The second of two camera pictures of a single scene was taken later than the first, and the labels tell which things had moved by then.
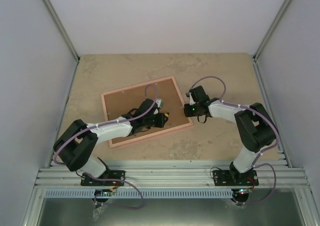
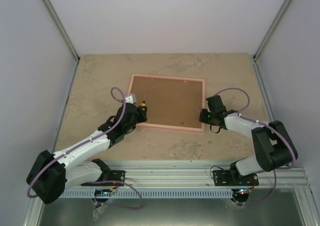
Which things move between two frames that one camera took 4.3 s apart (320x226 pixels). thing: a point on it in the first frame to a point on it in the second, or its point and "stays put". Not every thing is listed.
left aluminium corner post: (57, 22) stays put
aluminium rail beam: (172, 174) stays put
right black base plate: (234, 178) stays put
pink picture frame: (137, 86) to (141, 125)
